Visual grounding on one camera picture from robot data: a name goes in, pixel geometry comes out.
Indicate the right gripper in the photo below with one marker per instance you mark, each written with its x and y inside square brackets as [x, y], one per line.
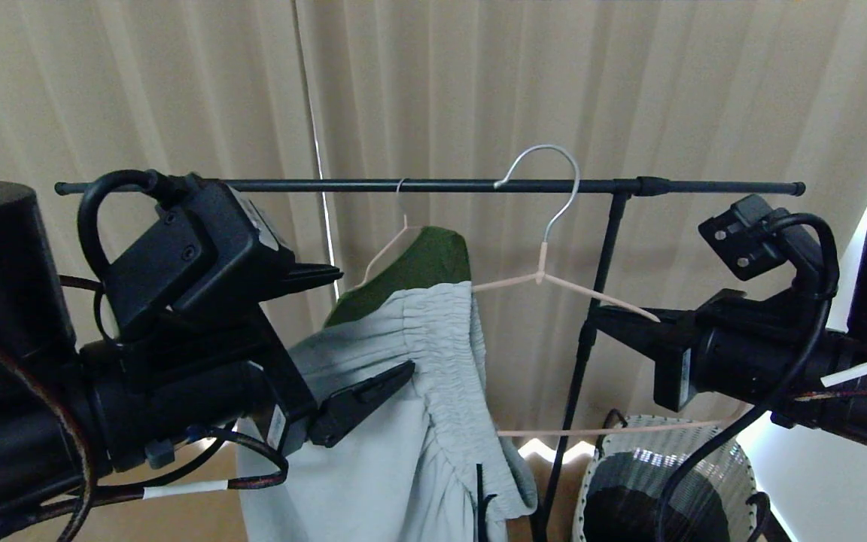
[742, 354]

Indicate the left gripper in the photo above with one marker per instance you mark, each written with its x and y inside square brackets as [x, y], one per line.
[193, 406]

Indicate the green printed shirt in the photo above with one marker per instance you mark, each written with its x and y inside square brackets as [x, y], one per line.
[418, 263]

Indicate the pale grey shorts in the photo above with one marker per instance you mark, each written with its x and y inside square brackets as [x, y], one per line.
[373, 467]

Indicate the pink clothes hanger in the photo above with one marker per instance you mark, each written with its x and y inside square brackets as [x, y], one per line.
[402, 207]
[543, 256]

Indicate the white laundry basket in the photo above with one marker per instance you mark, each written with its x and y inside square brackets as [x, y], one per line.
[667, 444]

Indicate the black clothes rack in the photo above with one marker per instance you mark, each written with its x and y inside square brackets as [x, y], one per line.
[441, 185]

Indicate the beige curtain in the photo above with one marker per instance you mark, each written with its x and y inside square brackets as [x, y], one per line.
[479, 75]

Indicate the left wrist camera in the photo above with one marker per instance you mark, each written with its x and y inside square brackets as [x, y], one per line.
[193, 256]

